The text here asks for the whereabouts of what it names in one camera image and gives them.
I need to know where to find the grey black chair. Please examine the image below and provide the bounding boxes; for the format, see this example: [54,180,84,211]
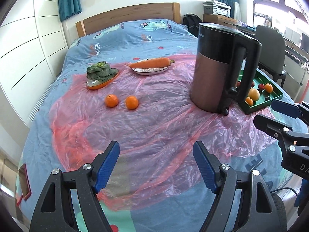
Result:
[255,25,286,87]

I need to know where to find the white printer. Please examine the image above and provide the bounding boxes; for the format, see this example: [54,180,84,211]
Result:
[203,0,232,17]

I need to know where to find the orange back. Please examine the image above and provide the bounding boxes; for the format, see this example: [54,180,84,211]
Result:
[104,94,119,108]

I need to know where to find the blue cartoon bedsheet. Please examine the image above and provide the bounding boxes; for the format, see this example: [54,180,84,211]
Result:
[20,19,291,231]

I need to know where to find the black and copper kettle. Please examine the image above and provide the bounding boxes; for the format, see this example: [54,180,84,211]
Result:
[190,23,262,116]

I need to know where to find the red phone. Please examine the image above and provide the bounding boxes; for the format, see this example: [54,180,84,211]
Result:
[16,163,31,207]

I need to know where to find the large carrot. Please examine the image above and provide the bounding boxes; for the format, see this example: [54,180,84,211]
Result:
[128,57,174,69]

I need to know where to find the large orange front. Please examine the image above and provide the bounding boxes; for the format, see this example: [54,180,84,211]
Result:
[264,83,273,94]

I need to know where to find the wooden dresser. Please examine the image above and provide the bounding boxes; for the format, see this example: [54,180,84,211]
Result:
[203,14,238,26]

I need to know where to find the green tray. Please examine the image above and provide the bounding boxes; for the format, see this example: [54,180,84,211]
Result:
[239,69,283,115]

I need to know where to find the small orange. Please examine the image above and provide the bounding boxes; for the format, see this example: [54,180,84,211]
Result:
[245,97,254,106]

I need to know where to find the yellow apple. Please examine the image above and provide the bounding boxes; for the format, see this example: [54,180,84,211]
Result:
[248,88,260,102]

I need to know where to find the black backpack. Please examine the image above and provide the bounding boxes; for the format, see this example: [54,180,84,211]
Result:
[182,14,202,37]

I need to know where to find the white wardrobe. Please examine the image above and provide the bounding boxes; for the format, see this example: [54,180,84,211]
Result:
[1,0,68,127]

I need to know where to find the pink plastic sheet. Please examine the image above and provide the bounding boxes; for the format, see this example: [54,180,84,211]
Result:
[49,53,274,211]

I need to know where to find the wooden headboard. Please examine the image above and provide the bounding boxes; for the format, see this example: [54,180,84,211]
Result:
[76,3,182,37]

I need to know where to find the white oval plate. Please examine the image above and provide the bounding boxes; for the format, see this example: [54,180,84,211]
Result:
[132,66,169,76]

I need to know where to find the green leafy vegetable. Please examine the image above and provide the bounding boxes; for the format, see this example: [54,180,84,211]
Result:
[86,61,119,82]

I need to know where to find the orange oval dish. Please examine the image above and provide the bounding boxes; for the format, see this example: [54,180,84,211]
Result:
[86,68,119,90]

